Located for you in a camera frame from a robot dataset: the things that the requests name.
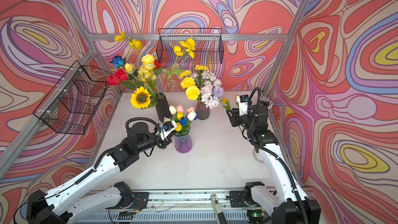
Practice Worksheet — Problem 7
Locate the mixed rose bouquet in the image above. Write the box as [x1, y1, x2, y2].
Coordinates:
[107, 32, 163, 101]

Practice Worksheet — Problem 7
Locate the yellow tulip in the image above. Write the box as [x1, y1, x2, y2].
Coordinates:
[221, 98, 231, 110]
[177, 112, 184, 121]
[175, 122, 182, 132]

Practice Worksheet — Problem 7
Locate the patterned pen cup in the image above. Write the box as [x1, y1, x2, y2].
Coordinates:
[260, 95, 273, 110]

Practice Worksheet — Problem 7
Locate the black vase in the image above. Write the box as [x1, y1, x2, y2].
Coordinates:
[155, 93, 172, 121]

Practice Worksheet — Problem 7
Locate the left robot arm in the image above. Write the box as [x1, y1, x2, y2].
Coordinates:
[27, 117, 178, 224]

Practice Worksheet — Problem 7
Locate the yellow tulip front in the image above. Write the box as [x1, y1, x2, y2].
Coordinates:
[221, 98, 231, 110]

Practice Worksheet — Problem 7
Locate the back black wire basket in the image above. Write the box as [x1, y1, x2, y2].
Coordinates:
[156, 27, 224, 65]

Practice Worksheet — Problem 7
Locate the white tape roll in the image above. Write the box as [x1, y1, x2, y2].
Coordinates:
[252, 149, 264, 164]

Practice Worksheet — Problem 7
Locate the red grey glass vase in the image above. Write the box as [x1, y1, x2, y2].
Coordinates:
[195, 101, 210, 120]

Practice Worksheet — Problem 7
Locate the black wire basket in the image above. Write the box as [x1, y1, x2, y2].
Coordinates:
[33, 61, 110, 135]
[156, 27, 224, 65]

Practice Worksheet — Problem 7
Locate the sunflower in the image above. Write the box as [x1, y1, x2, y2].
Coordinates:
[130, 87, 151, 109]

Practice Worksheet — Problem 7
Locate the blue tulip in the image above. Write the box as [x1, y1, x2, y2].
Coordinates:
[179, 117, 188, 126]

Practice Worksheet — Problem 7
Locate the purple glass tulip vase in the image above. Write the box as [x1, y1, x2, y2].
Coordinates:
[174, 131, 193, 154]

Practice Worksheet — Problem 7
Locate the tulip bunch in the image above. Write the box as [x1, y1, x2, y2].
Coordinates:
[163, 105, 197, 136]

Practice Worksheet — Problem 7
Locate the left black wire basket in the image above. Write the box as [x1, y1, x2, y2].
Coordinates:
[33, 61, 110, 135]

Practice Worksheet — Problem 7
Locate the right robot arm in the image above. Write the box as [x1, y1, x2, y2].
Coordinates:
[226, 87, 321, 224]

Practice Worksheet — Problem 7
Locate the tool on front rail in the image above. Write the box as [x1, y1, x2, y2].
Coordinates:
[210, 194, 227, 224]

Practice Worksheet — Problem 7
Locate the yellow and lilac bouquet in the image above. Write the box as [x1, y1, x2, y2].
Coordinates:
[171, 38, 224, 109]

